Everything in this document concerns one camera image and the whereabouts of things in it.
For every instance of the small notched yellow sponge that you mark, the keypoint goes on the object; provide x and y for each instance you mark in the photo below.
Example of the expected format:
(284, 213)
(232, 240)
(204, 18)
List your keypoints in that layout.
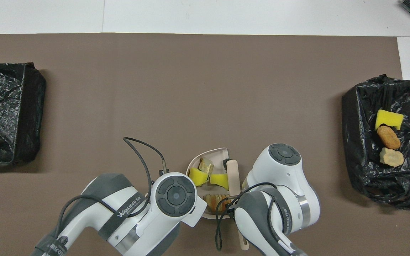
(221, 181)

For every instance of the pale round bread piece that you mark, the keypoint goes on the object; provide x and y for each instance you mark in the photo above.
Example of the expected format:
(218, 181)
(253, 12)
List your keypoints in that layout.
(392, 157)

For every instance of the brown bread roll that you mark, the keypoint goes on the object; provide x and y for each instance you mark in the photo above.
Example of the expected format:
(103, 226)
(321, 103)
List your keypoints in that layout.
(389, 137)

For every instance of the pale bread chunk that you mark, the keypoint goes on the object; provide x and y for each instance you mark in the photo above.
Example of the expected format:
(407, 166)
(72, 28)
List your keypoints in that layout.
(206, 165)

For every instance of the beige hand brush black bristles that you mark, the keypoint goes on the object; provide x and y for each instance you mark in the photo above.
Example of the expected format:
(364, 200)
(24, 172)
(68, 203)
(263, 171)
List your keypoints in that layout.
(233, 177)

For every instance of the yellow sponge piece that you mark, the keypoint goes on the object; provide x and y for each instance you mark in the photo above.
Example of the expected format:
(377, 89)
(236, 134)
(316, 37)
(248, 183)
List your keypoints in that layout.
(198, 177)
(388, 119)

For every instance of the brown table mat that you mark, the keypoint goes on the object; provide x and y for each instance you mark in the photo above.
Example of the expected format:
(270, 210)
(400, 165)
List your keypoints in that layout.
(205, 89)

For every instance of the striped bread slice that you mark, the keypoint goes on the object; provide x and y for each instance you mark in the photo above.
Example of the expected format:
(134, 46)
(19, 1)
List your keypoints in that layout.
(214, 203)

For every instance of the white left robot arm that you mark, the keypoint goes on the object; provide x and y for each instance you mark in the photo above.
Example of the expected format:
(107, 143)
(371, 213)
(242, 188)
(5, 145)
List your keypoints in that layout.
(155, 213)

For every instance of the beige plastic dustpan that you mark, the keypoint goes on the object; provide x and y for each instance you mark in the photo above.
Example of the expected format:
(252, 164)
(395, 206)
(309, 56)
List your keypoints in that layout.
(215, 156)

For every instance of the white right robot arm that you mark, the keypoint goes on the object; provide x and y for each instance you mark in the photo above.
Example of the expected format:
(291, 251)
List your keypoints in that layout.
(283, 177)

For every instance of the bin with crumpled black bag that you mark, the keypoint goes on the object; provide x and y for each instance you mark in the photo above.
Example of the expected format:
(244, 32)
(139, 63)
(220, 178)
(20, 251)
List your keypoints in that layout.
(361, 142)

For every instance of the rectangular bin with black bag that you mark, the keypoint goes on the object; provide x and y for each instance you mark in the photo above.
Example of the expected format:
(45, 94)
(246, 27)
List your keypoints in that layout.
(2, 106)

